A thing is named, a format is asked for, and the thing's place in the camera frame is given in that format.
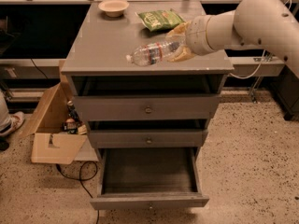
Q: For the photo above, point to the grey bottom drawer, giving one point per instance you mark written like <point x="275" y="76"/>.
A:
<point x="148" y="178"/>

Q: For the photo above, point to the white sneaker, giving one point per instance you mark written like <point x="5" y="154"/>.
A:
<point x="16" y="121"/>

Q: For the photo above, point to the bottle in cardboard box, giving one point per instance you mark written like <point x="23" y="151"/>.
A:
<point x="72" y="111"/>

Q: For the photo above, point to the grey middle drawer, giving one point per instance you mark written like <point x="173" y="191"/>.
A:
<point x="147" y="138"/>

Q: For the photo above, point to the open cardboard box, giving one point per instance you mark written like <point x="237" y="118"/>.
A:
<point x="50" y="143"/>

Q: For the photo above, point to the grey drawer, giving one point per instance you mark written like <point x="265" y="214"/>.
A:
<point x="95" y="108"/>
<point x="148" y="178"/>
<point x="147" y="138"/>

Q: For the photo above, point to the grey wooden drawer cabinet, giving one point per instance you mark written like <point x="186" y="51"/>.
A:
<point x="97" y="66"/>

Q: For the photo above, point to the grey trouser leg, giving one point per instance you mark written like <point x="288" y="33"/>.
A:
<point x="5" y="118"/>

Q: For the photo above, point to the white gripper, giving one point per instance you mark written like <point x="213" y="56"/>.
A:
<point x="196" y="35"/>

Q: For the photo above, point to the clear plastic water bottle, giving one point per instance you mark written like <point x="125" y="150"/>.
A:
<point x="156" y="52"/>

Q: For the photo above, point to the green chip bag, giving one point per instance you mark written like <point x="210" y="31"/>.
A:
<point x="159" y="20"/>

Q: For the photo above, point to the grey top drawer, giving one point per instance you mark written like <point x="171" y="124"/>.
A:
<point x="95" y="108"/>

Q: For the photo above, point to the beige bowl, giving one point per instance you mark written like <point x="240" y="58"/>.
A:
<point x="113" y="8"/>

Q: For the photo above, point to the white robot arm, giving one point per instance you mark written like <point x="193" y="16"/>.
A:
<point x="254" y="24"/>

